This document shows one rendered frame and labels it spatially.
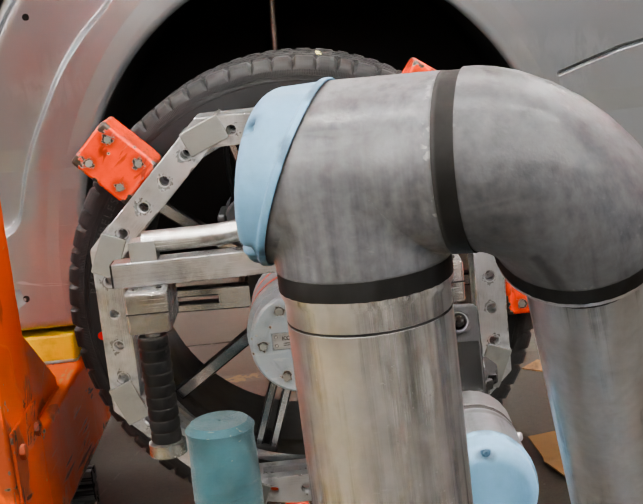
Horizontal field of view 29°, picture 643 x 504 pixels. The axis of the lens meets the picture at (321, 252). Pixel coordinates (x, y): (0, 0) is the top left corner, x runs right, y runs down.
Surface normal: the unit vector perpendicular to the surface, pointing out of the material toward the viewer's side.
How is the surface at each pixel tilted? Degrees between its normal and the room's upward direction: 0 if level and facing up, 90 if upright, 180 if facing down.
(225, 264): 90
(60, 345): 90
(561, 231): 109
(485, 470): 86
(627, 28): 90
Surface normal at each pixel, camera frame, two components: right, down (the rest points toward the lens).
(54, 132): 0.00, 0.22
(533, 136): 0.17, -0.21
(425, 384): 0.54, 0.14
